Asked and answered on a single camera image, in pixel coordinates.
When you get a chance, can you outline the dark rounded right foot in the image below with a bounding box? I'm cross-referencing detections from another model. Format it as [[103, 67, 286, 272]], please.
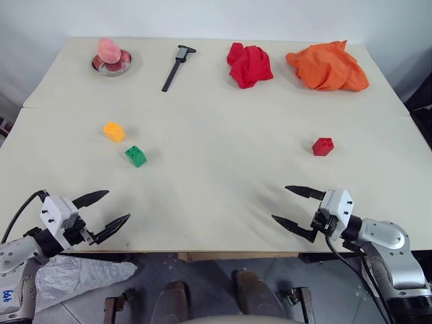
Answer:
[[231, 268, 286, 320]]

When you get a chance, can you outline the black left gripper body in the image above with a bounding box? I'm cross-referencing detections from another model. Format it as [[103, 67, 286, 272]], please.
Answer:
[[62, 215, 95, 247]]

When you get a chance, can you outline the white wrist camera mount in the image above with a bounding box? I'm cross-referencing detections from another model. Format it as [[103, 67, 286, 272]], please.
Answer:
[[319, 189, 354, 234], [39, 194, 80, 250]]

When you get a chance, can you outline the red fruit slice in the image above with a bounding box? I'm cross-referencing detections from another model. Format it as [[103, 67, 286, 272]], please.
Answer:
[[92, 50, 132, 73]]

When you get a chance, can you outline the red toy brick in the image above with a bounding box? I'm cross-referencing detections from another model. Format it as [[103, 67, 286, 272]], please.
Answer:
[[311, 136, 335, 157]]

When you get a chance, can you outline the orange toy brick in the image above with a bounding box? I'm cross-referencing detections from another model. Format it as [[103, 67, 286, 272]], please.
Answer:
[[101, 121, 126, 143]]

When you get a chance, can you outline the dark rounded foot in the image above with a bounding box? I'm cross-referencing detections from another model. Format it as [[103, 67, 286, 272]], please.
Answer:
[[153, 280, 190, 324], [231, 268, 286, 320]]

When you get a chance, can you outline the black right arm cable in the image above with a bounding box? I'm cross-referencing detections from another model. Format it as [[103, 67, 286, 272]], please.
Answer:
[[324, 232, 396, 324]]

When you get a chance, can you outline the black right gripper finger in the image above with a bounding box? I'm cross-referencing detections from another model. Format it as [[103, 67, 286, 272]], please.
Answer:
[[284, 185, 326, 203], [271, 214, 315, 242]]

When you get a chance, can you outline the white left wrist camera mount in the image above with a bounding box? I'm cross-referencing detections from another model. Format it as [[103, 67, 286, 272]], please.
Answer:
[[39, 194, 80, 250]]

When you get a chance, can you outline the green toy brick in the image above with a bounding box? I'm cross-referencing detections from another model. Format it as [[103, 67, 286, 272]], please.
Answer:
[[124, 145, 149, 168]]

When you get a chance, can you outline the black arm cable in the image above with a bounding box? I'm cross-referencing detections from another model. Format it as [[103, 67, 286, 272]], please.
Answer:
[[324, 232, 396, 324], [0, 190, 49, 244]]

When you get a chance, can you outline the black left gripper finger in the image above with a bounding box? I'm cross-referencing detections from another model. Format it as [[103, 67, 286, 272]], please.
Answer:
[[90, 213, 131, 246], [72, 190, 110, 209]]

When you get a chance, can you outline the round metal dish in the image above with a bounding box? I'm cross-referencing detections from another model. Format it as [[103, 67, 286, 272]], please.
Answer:
[[89, 49, 134, 77]]

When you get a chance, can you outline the rusty metal stand leg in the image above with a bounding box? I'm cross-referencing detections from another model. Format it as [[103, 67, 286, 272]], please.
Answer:
[[277, 286, 321, 324], [103, 288, 136, 324]]

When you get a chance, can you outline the black digital caliper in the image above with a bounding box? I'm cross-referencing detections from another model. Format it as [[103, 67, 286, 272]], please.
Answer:
[[161, 45, 198, 92]]

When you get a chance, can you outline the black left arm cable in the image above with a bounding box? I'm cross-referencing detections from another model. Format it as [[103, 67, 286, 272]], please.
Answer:
[[0, 190, 49, 244]]

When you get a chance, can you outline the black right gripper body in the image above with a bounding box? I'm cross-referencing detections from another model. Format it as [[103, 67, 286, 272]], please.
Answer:
[[308, 207, 340, 243]]

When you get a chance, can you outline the pink peach toy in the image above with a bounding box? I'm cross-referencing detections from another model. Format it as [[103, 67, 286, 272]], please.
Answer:
[[97, 38, 122, 65]]

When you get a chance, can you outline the red crumpled cloth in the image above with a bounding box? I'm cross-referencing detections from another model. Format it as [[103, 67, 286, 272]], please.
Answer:
[[226, 42, 274, 90]]

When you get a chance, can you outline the dark rounded left foot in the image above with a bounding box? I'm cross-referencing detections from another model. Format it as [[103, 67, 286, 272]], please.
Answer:
[[153, 280, 190, 324]]

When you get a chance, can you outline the white plastic bag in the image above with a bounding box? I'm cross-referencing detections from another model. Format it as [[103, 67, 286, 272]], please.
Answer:
[[33, 253, 138, 313]]

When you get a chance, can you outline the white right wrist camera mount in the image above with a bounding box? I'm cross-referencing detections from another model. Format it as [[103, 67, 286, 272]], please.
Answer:
[[319, 189, 354, 234]]

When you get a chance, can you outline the orange crumpled cloth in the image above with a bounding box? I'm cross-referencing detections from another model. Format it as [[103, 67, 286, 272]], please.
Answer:
[[285, 39, 371, 92]]

